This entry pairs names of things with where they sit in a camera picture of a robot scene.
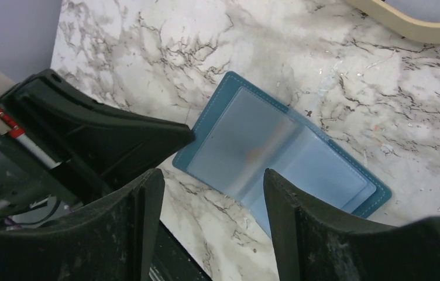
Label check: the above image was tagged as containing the yellow oval tray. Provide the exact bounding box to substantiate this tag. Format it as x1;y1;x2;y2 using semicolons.
346;1;440;44

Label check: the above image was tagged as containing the blue leather card holder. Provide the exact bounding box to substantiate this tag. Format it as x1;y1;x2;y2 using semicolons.
173;71;392;233

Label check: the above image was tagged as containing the light blue striped card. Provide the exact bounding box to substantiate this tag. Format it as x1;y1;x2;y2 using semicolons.
384;0;440;23

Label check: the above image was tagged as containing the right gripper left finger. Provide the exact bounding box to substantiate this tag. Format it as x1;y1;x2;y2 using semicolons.
0;169;164;280

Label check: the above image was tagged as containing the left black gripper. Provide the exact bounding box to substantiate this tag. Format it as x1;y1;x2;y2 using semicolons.
0;69;194;222

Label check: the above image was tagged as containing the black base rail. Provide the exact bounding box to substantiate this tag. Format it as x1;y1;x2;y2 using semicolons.
149;222;211;281

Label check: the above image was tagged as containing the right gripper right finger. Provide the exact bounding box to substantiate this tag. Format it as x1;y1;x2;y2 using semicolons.
263;169;440;280

